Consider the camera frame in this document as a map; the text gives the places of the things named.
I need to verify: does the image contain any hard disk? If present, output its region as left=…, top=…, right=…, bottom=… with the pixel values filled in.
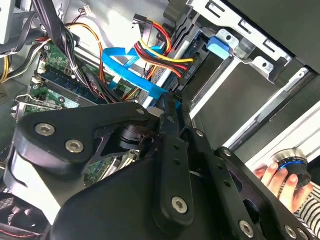
left=143, top=29, right=233, bottom=111

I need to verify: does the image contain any person's bare hand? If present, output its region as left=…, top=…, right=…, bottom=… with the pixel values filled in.
left=253, top=161, right=314, bottom=214

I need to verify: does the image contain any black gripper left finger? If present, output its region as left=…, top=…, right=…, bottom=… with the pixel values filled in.
left=14, top=91, right=196, bottom=229

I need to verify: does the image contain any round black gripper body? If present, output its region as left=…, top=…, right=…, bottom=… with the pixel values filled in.
left=49, top=156, right=238, bottom=240

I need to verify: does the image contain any red yellow black disk wire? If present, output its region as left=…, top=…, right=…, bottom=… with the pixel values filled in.
left=133, top=14, right=196, bottom=79

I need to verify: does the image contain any blue disk wire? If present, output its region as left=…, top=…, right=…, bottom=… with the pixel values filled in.
left=101, top=46, right=181, bottom=109

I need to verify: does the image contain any round black blue-ringed tool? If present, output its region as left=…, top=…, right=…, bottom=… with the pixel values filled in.
left=270, top=147, right=313, bottom=188

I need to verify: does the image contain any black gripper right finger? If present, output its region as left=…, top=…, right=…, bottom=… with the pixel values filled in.
left=175, top=91, right=315, bottom=240

